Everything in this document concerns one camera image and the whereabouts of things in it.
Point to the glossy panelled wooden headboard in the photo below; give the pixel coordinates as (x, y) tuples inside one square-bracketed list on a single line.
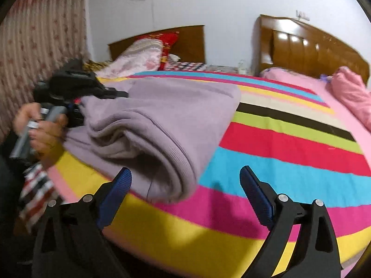
[(313, 49)]

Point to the person's dark clothing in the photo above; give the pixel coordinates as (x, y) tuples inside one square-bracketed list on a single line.
[(11, 194)]

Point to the clear plastic bottle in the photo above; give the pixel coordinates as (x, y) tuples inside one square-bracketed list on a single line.
[(242, 66)]

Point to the lilac knitted sweater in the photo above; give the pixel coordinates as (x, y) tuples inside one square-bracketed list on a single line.
[(162, 115)]

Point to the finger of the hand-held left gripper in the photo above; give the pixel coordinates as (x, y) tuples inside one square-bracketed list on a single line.
[(116, 93)]

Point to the pink bed sheet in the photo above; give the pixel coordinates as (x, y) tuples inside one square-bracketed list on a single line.
[(307, 84)]

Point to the red patterned pillow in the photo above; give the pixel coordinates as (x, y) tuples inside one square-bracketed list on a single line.
[(168, 42)]

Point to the plain wooden headboard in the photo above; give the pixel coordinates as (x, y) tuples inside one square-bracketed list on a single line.
[(188, 43)]

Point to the pink floral quilt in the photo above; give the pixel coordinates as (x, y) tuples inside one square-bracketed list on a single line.
[(136, 58)]

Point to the colourful striped bed sheet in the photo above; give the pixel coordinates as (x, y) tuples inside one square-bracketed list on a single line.
[(289, 150)]

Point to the red white checked cloth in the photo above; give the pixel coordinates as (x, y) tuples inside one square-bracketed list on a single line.
[(37, 191), (185, 63)]

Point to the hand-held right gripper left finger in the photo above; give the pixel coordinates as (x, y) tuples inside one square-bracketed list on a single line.
[(117, 192)]

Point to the pink rolled quilt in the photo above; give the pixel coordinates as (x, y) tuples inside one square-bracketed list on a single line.
[(353, 92)]

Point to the leopard print cloth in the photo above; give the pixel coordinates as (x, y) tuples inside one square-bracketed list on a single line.
[(94, 64)]

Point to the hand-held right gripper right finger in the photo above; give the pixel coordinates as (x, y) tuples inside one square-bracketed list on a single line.
[(258, 197)]

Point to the floral striped curtain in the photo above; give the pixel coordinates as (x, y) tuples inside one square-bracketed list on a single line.
[(43, 40)]

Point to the person's left hand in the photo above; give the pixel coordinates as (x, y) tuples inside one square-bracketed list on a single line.
[(47, 139)]

